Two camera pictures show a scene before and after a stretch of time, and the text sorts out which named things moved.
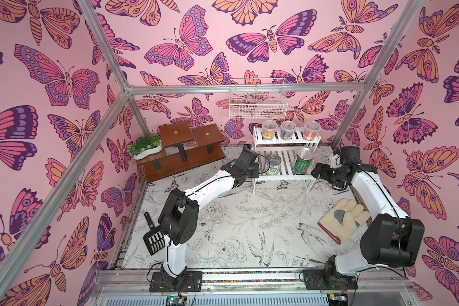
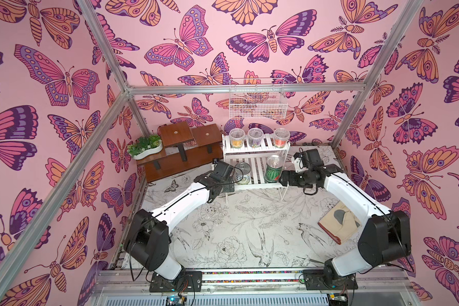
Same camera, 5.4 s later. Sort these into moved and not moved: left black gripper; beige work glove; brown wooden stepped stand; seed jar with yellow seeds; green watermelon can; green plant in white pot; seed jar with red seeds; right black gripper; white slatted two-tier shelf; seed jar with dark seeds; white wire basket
Moved: seed jar with yellow seeds; seed jar with red seeds; white slatted two-tier shelf; left black gripper; right black gripper; seed jar with dark seeds; green watermelon can
Not moved: brown wooden stepped stand; white wire basket; green plant in white pot; beige work glove
